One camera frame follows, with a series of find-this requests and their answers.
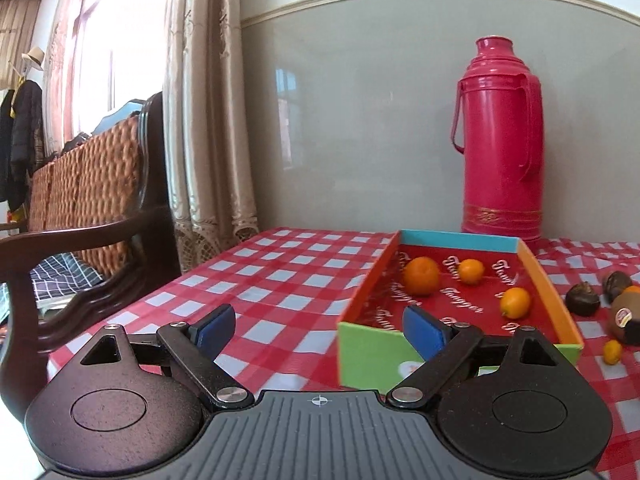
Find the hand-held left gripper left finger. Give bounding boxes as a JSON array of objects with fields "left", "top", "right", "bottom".
[{"left": 80, "top": 304, "right": 252, "bottom": 411}]

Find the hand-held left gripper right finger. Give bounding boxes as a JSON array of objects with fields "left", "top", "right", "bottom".
[{"left": 387, "top": 305, "right": 563, "bottom": 410}]

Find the colourful cardboard box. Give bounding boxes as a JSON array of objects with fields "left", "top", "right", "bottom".
[{"left": 337, "top": 229, "right": 585, "bottom": 391}]

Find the dark brown round fruit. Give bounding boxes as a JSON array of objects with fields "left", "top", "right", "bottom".
[
  {"left": 565, "top": 282, "right": 601, "bottom": 317},
  {"left": 602, "top": 270, "right": 634, "bottom": 303}
]

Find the kiwi with sticker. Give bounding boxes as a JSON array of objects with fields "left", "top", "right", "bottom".
[{"left": 608, "top": 292, "right": 640, "bottom": 346}]

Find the large orange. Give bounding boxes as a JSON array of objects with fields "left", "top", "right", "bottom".
[{"left": 403, "top": 256, "right": 441, "bottom": 296}]

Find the red checked tablecloth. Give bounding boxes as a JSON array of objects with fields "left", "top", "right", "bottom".
[{"left": 47, "top": 227, "right": 640, "bottom": 480}]

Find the blue plaid cloth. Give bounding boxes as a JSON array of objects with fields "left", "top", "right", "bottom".
[{"left": 30, "top": 252, "right": 106, "bottom": 307}]

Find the dark wooden sofa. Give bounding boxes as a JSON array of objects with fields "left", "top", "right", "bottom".
[{"left": 0, "top": 91, "right": 183, "bottom": 426}]

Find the woven brown seat mat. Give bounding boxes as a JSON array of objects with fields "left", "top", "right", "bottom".
[{"left": 27, "top": 112, "right": 146, "bottom": 267}]

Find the red thermos flask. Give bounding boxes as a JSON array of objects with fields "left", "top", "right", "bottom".
[{"left": 448, "top": 35, "right": 546, "bottom": 242}]

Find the beige patterned curtain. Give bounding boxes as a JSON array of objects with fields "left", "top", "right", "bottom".
[{"left": 162, "top": 0, "right": 261, "bottom": 273}]

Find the black hanging coat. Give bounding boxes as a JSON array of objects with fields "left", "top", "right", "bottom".
[{"left": 0, "top": 79, "right": 46, "bottom": 211}]

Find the pink sheer curtain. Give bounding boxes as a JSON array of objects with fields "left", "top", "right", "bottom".
[{"left": 42, "top": 0, "right": 171, "bottom": 156}]

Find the straw hat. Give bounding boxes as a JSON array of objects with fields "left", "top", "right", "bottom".
[{"left": 21, "top": 46, "right": 47, "bottom": 72}]

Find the tan striped curtain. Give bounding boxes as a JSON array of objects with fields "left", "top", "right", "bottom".
[{"left": 0, "top": 0, "right": 42, "bottom": 91}]

